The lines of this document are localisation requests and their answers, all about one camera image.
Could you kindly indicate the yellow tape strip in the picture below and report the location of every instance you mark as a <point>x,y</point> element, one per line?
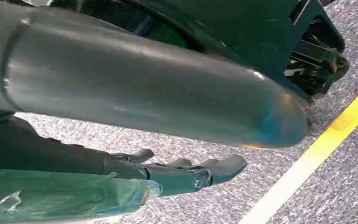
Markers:
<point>308,160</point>

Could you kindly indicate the clear plastic bag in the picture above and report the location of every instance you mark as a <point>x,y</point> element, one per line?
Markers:
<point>58,194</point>

